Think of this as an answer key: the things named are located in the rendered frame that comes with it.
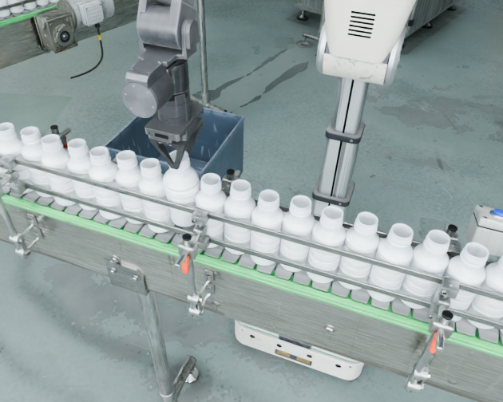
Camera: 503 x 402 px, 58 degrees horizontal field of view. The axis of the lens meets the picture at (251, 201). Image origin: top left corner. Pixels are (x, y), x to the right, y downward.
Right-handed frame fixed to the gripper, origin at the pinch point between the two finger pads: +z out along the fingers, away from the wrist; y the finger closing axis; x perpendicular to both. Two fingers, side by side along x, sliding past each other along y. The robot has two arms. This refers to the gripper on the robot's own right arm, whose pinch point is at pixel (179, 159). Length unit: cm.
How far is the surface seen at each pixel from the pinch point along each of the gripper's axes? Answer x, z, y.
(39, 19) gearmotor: -111, 20, -88
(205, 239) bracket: 6.8, 14.7, 4.5
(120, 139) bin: -39, 27, -34
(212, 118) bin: -19, 27, -56
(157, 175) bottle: -4.6, 4.7, 0.9
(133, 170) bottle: -10.5, 5.5, 0.2
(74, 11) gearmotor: -102, 19, -99
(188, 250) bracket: 6.5, 11.2, 11.2
